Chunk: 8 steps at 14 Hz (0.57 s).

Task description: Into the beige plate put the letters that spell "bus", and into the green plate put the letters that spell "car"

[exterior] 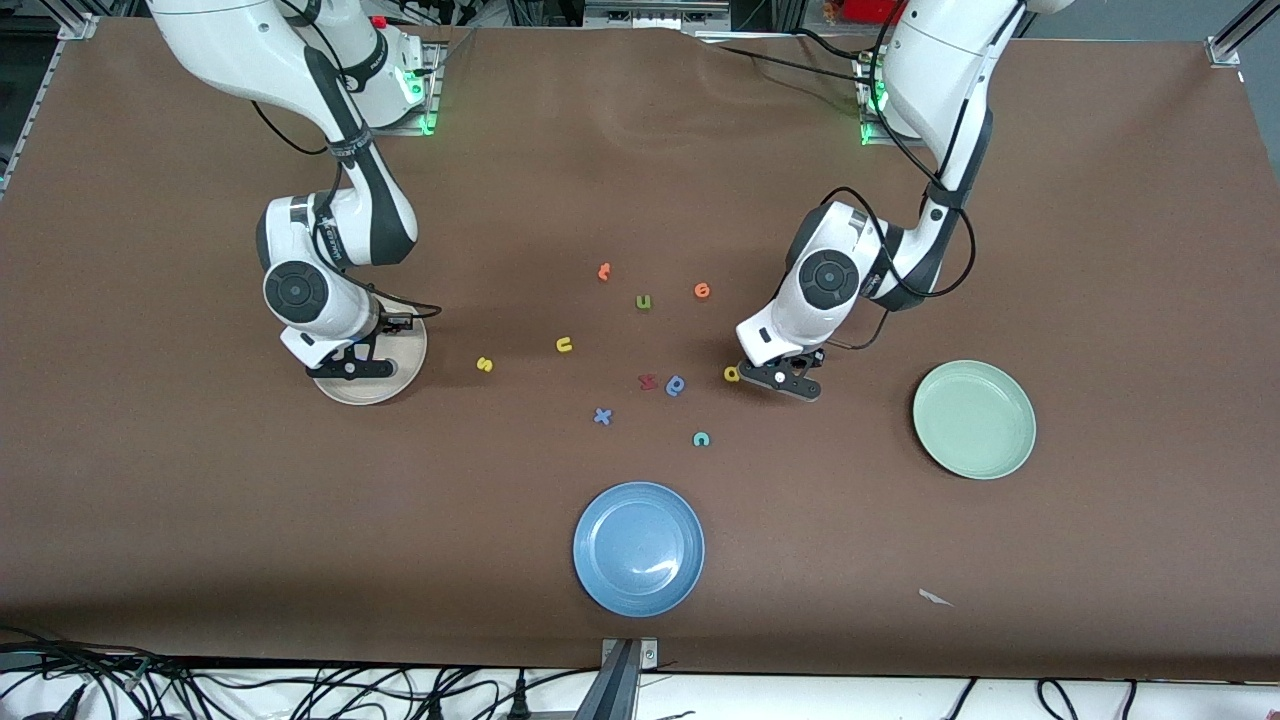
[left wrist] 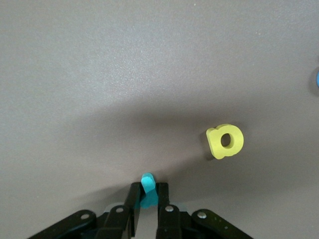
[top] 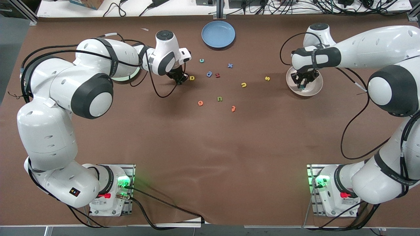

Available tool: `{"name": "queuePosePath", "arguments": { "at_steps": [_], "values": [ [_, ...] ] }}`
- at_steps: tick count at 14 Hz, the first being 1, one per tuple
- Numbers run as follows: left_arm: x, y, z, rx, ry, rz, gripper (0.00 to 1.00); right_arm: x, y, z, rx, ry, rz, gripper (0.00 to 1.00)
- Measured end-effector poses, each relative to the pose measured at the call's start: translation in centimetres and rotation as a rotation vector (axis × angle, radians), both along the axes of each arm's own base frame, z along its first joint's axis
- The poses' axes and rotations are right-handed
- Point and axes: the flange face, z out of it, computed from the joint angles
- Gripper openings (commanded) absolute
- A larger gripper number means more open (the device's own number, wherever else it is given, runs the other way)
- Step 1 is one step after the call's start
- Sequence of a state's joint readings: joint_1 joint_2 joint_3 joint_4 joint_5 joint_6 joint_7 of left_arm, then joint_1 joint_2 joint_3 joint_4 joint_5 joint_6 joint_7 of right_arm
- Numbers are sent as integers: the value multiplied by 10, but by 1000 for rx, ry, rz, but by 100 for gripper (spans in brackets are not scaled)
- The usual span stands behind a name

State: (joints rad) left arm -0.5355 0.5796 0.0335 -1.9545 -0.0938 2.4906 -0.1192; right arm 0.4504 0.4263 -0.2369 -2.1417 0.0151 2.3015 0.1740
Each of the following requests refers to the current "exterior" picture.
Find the aluminium profile rail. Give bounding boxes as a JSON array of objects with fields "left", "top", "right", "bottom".
[{"left": 1205, "top": 0, "right": 1280, "bottom": 69}]

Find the silver metal frame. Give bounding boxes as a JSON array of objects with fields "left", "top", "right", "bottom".
[{"left": 583, "top": 0, "right": 733, "bottom": 31}]

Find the black base cable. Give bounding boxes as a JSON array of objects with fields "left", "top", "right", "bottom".
[{"left": 695, "top": 28, "right": 881, "bottom": 81}]

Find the beige brown plate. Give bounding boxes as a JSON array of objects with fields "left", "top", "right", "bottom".
[{"left": 313, "top": 300, "right": 429, "bottom": 406}]

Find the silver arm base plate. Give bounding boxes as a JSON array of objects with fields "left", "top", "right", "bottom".
[
  {"left": 855, "top": 50, "right": 906, "bottom": 149},
  {"left": 333, "top": 40, "right": 442, "bottom": 137}
]

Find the brown table cover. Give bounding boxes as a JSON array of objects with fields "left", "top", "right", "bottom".
[{"left": 0, "top": 18, "right": 1280, "bottom": 681}]

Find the light green plate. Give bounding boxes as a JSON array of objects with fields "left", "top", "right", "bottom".
[{"left": 912, "top": 359, "right": 1037, "bottom": 481}]

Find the dark metal beam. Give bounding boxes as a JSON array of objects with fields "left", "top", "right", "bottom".
[{"left": 572, "top": 640, "right": 641, "bottom": 720}]

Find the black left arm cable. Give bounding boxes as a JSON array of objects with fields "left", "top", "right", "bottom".
[{"left": 820, "top": 0, "right": 979, "bottom": 351}]

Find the blue plate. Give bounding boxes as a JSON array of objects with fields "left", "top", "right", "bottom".
[{"left": 573, "top": 481, "right": 706, "bottom": 618}]

